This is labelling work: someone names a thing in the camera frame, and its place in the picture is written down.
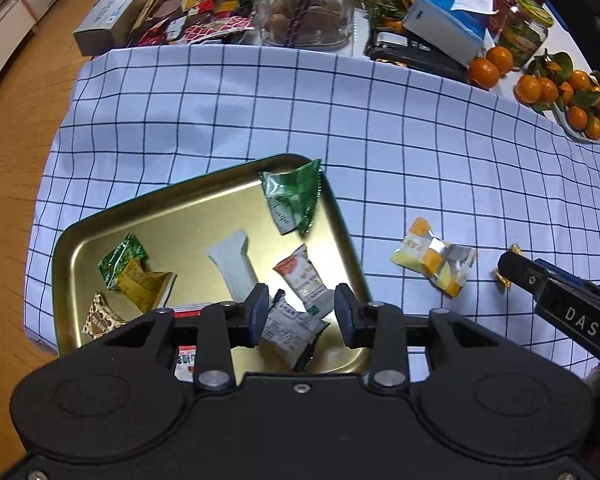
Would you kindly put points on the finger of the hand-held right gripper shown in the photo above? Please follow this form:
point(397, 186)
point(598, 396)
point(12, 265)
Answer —
point(565, 271)
point(520, 272)

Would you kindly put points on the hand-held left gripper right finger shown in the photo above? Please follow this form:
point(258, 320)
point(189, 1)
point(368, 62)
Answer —
point(341, 317)

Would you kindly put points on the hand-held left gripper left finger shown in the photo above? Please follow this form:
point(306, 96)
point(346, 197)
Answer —
point(260, 310)

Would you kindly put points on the gold candy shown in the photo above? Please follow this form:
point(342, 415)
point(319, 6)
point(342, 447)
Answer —
point(502, 280)

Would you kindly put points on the gray white snack packet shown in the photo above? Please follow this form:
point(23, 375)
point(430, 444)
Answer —
point(285, 330)

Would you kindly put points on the plain white snack packet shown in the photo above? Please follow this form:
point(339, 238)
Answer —
point(232, 265)

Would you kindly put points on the white orange snack packet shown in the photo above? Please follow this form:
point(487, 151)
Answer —
point(302, 277)

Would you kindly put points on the red white snack packet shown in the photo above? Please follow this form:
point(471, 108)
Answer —
point(185, 360)

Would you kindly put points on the gold metal tray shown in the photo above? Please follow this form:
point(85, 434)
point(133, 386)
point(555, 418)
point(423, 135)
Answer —
point(190, 230)

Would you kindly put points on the large green snack packet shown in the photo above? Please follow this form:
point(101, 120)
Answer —
point(292, 195)

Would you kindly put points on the olive yellow snack packet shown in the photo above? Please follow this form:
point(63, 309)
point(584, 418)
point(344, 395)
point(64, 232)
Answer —
point(142, 285)

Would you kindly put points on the brown gold patterned packet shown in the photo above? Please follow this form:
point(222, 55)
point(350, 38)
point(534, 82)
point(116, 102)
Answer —
point(100, 321)

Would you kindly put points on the yellow orange snack packet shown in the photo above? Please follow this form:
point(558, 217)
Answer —
point(430, 257)

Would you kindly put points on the small green candy packet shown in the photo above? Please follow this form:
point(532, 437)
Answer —
point(120, 260)

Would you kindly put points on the white checkered tablecloth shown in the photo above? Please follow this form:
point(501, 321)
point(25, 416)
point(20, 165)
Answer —
point(405, 160)

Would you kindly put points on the pile of leafy mandarins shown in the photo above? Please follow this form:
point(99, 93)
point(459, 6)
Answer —
point(575, 100)

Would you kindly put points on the mandarin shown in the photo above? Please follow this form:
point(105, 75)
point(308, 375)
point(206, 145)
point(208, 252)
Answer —
point(501, 57)
point(482, 72)

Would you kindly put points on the glass jar with yellow lid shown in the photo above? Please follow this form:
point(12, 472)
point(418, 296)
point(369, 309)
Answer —
point(522, 35)

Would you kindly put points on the black case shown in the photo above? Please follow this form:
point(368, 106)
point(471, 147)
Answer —
point(415, 55)

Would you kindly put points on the blue white tissue box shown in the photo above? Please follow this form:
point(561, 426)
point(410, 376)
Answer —
point(445, 20)

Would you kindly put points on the single mandarin among leaves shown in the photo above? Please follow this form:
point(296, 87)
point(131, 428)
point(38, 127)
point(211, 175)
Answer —
point(392, 25)

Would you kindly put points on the large glass jar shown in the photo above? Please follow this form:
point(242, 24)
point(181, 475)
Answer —
point(305, 15)

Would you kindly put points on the pile of assorted snack packets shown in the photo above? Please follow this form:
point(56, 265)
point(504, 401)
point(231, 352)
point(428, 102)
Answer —
point(200, 15)

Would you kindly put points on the gray cardboard box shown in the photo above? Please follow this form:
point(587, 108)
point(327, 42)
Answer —
point(107, 20)

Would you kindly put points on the white cabinet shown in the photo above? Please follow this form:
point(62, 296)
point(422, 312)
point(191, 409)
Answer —
point(5, 45)

